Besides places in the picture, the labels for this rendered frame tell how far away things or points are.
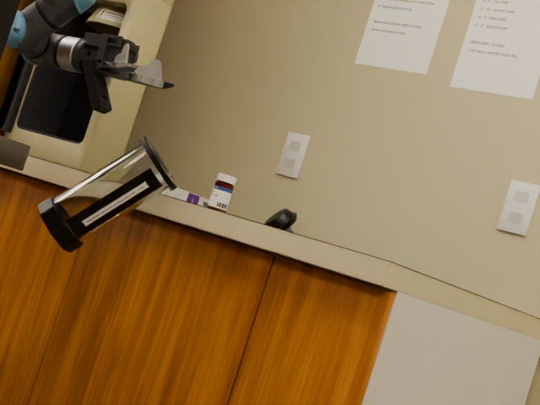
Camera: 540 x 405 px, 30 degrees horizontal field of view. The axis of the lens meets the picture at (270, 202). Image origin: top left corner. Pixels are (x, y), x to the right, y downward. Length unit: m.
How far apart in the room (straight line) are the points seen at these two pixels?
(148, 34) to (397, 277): 1.16
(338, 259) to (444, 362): 0.32
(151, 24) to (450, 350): 1.16
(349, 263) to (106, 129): 1.04
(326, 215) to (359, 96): 0.31
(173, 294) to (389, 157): 0.83
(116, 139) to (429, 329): 1.07
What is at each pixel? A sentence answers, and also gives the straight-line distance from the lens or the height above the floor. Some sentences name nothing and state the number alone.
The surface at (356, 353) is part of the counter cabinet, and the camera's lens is 1.57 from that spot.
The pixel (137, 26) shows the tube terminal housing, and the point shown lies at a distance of 2.48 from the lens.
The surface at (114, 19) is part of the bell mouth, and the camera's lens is 2.56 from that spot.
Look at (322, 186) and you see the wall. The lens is 2.51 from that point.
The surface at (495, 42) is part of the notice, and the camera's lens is 2.41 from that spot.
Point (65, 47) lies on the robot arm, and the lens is 2.25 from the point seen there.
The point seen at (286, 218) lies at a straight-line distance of 2.37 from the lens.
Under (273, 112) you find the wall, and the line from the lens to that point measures 2.66.
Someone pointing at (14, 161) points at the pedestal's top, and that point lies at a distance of 1.56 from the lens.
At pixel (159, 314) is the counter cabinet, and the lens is 1.81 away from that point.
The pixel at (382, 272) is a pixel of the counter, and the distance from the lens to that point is 1.53.
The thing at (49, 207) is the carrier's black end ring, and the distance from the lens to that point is 1.79.
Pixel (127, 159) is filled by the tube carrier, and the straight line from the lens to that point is 1.78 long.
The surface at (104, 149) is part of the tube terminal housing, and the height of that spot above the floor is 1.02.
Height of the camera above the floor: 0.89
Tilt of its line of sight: 3 degrees up
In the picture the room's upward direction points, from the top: 18 degrees clockwise
